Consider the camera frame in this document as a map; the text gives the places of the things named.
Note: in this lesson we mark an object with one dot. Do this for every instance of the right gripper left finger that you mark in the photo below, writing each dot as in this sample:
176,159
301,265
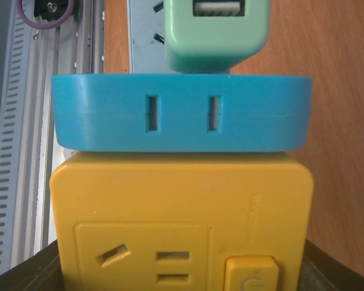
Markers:
40,272

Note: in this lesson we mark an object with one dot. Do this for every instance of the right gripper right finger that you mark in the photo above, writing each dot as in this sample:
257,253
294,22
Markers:
321,272

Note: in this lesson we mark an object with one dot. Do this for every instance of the yellow cube socket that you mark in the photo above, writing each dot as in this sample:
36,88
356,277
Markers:
181,221

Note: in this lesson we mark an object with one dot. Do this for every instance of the teal plug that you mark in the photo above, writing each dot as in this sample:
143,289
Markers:
181,112

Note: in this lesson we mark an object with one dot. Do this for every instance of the mint green usb charger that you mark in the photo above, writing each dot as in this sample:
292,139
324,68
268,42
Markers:
214,36

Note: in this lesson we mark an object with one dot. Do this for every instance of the light blue power strip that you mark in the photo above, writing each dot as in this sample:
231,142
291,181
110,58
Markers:
146,41

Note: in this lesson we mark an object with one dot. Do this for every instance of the grey slotted cable duct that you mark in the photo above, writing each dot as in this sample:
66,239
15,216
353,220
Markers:
11,113

